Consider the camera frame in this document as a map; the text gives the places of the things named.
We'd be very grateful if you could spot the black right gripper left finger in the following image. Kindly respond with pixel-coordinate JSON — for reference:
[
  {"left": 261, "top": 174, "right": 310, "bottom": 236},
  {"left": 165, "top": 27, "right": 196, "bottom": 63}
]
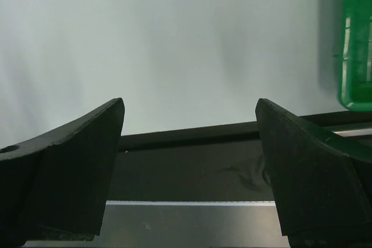
[{"left": 1, "top": 98, "right": 125, "bottom": 245}]

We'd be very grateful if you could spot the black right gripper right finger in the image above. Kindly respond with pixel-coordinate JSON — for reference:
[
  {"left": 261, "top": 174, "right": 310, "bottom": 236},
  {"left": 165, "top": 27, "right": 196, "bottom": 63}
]
[{"left": 255, "top": 99, "right": 371, "bottom": 247}]

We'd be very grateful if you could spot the green plastic tray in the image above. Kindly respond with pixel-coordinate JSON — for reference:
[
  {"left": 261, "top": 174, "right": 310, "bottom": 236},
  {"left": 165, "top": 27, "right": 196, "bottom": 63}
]
[{"left": 338, "top": 0, "right": 371, "bottom": 112}]

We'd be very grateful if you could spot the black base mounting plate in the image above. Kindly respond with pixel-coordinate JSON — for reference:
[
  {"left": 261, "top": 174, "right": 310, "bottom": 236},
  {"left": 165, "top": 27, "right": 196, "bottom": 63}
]
[{"left": 108, "top": 113, "right": 371, "bottom": 204}]

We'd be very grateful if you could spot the aluminium front frame rail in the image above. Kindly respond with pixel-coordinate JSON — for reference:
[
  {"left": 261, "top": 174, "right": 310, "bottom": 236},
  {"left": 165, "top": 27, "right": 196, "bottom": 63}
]
[{"left": 24, "top": 123, "right": 372, "bottom": 248}]

